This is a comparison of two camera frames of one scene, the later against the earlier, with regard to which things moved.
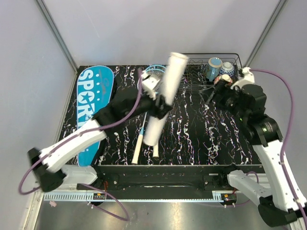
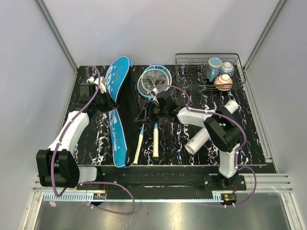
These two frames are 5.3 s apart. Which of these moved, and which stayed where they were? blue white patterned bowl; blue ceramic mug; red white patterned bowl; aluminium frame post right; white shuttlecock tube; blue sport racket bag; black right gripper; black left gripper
Moved: black right gripper; blue sport racket bag; white shuttlecock tube; black left gripper
Stayed: blue white patterned bowl; blue ceramic mug; red white patterned bowl; aluminium frame post right
